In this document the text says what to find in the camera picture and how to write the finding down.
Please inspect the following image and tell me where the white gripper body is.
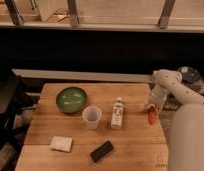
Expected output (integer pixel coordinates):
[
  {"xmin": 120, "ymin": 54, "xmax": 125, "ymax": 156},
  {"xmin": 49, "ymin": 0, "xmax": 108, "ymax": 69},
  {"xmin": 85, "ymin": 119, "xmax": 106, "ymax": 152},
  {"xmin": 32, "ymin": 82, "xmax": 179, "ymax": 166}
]
[{"xmin": 150, "ymin": 84, "xmax": 168, "ymax": 108}]

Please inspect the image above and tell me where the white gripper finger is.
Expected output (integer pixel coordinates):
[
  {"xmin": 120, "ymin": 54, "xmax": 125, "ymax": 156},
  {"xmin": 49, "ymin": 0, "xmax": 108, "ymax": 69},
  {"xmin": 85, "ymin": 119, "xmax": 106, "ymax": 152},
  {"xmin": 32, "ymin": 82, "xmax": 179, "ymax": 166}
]
[
  {"xmin": 143, "ymin": 103, "xmax": 156, "ymax": 112},
  {"xmin": 156, "ymin": 106, "xmax": 163, "ymax": 118}
]

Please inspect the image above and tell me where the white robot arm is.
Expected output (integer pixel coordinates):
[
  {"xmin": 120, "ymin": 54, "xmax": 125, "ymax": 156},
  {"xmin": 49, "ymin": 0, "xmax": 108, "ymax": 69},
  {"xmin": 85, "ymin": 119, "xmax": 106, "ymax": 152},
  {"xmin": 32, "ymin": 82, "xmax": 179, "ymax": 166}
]
[{"xmin": 144, "ymin": 69, "xmax": 204, "ymax": 171}]

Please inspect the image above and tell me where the green ceramic bowl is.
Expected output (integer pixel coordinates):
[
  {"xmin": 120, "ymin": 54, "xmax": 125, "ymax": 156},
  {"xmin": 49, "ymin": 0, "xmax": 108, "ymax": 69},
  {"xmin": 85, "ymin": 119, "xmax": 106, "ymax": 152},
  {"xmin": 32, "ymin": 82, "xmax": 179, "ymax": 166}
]
[{"xmin": 56, "ymin": 87, "xmax": 87, "ymax": 114}]

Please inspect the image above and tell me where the dark round object on floor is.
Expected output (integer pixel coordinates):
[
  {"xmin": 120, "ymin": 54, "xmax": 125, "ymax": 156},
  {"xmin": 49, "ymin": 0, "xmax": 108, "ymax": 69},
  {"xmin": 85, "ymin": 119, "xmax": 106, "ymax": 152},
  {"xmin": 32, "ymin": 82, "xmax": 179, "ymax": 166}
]
[{"xmin": 178, "ymin": 66, "xmax": 201, "ymax": 84}]

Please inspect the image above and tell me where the small white bottle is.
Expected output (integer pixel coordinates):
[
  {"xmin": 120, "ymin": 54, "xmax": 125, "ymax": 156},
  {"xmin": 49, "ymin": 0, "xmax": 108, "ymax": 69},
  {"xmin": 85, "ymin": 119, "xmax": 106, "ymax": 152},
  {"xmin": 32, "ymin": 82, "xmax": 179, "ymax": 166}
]
[{"xmin": 111, "ymin": 97, "xmax": 123, "ymax": 129}]

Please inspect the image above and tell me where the clear plastic cup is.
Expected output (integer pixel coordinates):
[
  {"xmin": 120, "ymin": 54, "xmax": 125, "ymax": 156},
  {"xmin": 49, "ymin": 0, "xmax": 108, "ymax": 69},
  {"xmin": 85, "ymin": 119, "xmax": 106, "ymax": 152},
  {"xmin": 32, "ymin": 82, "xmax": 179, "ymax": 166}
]
[{"xmin": 82, "ymin": 106, "xmax": 102, "ymax": 129}]

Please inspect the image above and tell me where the black rectangular remote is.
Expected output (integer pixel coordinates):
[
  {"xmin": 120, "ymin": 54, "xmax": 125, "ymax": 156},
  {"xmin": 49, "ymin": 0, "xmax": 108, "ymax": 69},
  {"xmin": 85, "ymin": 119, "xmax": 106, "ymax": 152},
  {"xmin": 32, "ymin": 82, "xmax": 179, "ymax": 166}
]
[{"xmin": 90, "ymin": 141, "xmax": 114, "ymax": 162}]

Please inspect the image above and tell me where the wooden table extension board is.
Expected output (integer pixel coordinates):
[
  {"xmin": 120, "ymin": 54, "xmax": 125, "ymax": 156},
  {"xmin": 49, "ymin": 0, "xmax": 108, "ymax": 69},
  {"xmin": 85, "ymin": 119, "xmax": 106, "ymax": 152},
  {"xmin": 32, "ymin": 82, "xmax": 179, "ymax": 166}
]
[{"xmin": 13, "ymin": 69, "xmax": 155, "ymax": 83}]

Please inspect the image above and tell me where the beige sponge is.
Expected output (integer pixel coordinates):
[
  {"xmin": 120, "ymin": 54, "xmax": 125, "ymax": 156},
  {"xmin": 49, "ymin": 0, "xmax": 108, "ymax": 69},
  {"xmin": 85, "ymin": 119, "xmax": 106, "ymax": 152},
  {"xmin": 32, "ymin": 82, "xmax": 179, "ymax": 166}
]
[{"xmin": 50, "ymin": 136, "xmax": 73, "ymax": 152}]

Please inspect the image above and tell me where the metal frame leg right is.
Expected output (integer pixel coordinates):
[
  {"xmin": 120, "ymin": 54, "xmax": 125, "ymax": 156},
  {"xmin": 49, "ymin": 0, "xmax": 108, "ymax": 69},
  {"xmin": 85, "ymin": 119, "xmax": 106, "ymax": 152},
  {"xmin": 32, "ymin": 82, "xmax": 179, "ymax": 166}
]
[{"xmin": 157, "ymin": 0, "xmax": 175, "ymax": 29}]

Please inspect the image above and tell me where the metal frame leg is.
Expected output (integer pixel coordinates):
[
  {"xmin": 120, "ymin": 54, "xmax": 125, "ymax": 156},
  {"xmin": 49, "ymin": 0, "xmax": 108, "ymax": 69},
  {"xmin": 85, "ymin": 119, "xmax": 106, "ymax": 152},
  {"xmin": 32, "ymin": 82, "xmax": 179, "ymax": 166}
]
[
  {"xmin": 157, "ymin": 0, "xmax": 175, "ymax": 29},
  {"xmin": 67, "ymin": 0, "xmax": 79, "ymax": 27},
  {"xmin": 4, "ymin": 0, "xmax": 24, "ymax": 26}
]

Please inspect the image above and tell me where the metal frame leg middle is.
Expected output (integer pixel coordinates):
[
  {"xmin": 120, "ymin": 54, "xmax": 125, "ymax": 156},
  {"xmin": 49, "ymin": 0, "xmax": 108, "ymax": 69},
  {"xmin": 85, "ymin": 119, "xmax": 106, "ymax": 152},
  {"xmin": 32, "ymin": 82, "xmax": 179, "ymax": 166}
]
[{"xmin": 67, "ymin": 0, "xmax": 79, "ymax": 27}]

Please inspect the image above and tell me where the metal frame leg left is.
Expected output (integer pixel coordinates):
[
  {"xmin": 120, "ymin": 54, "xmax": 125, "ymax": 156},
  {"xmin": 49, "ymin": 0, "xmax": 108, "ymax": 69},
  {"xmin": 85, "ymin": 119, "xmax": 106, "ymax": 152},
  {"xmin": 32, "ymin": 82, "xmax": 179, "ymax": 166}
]
[{"xmin": 4, "ymin": 0, "xmax": 24, "ymax": 26}]

